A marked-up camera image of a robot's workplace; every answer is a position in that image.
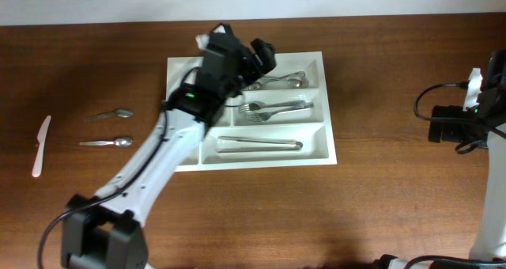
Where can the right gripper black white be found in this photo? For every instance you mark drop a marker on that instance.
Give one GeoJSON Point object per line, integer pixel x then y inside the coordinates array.
{"type": "Point", "coordinates": [448, 132]}

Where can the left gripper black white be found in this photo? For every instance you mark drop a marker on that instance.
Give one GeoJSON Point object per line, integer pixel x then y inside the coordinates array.
{"type": "Point", "coordinates": [265, 54]}

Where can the large metal spoon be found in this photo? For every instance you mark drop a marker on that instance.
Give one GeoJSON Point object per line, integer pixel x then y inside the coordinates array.
{"type": "Point", "coordinates": [295, 80]}
{"type": "Point", "coordinates": [256, 86]}

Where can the metal fork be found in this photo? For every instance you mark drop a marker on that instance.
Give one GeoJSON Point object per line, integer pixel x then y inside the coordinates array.
{"type": "Point", "coordinates": [265, 116]}
{"type": "Point", "coordinates": [258, 105]}

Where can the metal tweezers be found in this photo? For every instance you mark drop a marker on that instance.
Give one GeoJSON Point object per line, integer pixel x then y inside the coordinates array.
{"type": "Point", "coordinates": [231, 144]}

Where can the small metal teaspoon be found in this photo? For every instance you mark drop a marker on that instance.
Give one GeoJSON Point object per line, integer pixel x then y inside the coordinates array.
{"type": "Point", "coordinates": [119, 142]}
{"type": "Point", "coordinates": [121, 113]}

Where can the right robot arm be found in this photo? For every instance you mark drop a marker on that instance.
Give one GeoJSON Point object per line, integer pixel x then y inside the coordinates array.
{"type": "Point", "coordinates": [479, 124]}

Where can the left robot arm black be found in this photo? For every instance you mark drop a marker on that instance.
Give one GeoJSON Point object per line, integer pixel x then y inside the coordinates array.
{"type": "Point", "coordinates": [106, 230]}

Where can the white plastic cutlery tray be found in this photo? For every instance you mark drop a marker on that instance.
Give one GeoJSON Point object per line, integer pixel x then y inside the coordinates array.
{"type": "Point", "coordinates": [312, 127]}

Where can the white plastic knife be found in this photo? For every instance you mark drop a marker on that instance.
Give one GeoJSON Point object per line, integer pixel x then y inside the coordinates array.
{"type": "Point", "coordinates": [41, 139]}

